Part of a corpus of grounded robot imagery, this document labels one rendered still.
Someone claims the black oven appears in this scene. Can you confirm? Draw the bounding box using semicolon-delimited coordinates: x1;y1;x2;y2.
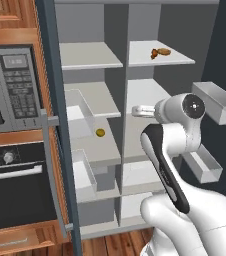
0;139;59;233

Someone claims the silver oven handle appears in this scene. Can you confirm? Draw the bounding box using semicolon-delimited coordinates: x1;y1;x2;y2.
0;163;44;183

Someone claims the grey fridge cabinet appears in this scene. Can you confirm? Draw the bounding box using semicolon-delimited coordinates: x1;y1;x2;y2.
53;0;220;240

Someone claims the white door bin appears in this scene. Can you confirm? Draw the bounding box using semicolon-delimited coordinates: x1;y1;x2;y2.
71;148;98;202
191;81;226;126
181;143;224;185
64;88;96;142

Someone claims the silver oven knob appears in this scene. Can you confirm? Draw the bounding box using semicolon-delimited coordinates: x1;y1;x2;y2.
3;151;15;165

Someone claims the dark freezer door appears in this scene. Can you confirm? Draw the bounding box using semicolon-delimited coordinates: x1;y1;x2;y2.
34;0;85;256

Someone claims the wooden cupboard door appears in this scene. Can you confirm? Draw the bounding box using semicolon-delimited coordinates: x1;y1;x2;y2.
0;0;37;30

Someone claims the grey freezer door handle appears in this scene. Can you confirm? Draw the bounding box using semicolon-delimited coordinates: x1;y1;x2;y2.
39;108;74;240

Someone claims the wooden drawer front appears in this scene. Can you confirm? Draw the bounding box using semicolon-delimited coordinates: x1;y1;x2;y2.
0;220;71;256

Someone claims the white fridge shelf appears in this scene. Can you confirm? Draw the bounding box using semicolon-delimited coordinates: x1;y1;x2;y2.
69;125;122;169
58;41;124;71
127;39;196;68
63;81;122;119
126;78;173;114

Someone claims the grey microwave oven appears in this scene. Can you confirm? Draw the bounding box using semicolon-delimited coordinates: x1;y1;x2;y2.
0;44;48;135

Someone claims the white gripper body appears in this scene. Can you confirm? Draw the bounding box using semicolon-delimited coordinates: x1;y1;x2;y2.
131;104;156;119

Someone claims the silver drawer handle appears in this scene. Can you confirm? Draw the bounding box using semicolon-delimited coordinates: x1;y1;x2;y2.
0;236;30;249

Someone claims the dark fridge door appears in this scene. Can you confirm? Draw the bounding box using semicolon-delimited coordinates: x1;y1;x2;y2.
179;0;226;198

